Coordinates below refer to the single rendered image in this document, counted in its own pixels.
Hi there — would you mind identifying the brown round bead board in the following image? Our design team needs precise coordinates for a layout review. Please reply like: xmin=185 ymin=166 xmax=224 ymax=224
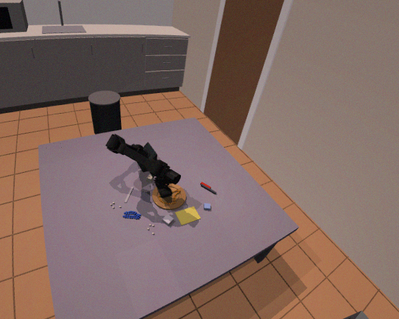
xmin=152 ymin=183 xmax=186 ymax=210

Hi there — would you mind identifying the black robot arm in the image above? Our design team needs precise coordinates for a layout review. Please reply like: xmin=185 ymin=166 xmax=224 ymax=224
xmin=106 ymin=134 xmax=181 ymax=186

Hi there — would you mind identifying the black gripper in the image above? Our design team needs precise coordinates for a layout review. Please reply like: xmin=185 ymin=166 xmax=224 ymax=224
xmin=152 ymin=175 xmax=172 ymax=198

